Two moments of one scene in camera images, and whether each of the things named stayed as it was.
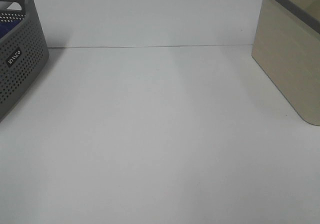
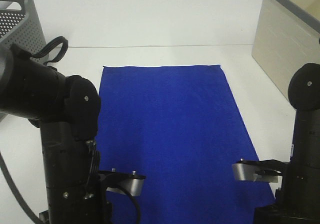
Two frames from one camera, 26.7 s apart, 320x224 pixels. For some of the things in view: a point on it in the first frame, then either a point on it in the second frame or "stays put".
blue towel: x=6 y=27 to x=181 y=127
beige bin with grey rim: x=286 y=45 stays put
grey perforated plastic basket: x=24 y=51 stays put
